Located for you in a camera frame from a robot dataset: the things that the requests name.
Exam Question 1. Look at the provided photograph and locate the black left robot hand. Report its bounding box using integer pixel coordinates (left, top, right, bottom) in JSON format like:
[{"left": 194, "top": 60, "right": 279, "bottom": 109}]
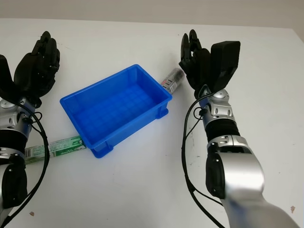
[{"left": 13, "top": 30, "right": 61, "bottom": 102}]

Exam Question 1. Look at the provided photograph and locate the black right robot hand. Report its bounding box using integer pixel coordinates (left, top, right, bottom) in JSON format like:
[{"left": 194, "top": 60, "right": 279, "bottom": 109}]
[{"left": 178, "top": 29, "right": 216, "bottom": 98}]

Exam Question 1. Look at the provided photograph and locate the silver purple drink can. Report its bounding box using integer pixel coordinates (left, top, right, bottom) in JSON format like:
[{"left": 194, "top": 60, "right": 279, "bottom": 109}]
[{"left": 161, "top": 68, "right": 185, "bottom": 94}]

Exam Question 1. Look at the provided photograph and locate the long green white carton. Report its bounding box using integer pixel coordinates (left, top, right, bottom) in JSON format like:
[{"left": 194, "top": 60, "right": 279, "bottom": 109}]
[{"left": 23, "top": 134, "right": 86, "bottom": 165}]

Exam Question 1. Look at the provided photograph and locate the blue plastic tray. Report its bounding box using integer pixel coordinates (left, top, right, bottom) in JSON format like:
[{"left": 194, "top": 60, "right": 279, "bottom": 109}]
[{"left": 59, "top": 64, "right": 172, "bottom": 159}]

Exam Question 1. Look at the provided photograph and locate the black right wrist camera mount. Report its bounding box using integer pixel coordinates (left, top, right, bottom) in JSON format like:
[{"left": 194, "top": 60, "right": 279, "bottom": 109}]
[{"left": 210, "top": 40, "right": 241, "bottom": 93}]

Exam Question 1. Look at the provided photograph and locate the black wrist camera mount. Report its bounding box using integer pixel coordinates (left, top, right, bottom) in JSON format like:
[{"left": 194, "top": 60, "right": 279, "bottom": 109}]
[
  {"left": 0, "top": 54, "right": 24, "bottom": 102},
  {"left": 210, "top": 40, "right": 241, "bottom": 93}
]

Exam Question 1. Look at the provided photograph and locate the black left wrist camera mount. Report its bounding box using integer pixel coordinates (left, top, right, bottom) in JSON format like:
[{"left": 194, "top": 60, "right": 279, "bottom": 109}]
[{"left": 0, "top": 54, "right": 24, "bottom": 102}]

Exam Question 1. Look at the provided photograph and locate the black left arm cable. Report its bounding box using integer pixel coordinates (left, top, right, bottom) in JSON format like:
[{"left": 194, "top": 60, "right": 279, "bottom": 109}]
[{"left": 0, "top": 98, "right": 51, "bottom": 225}]

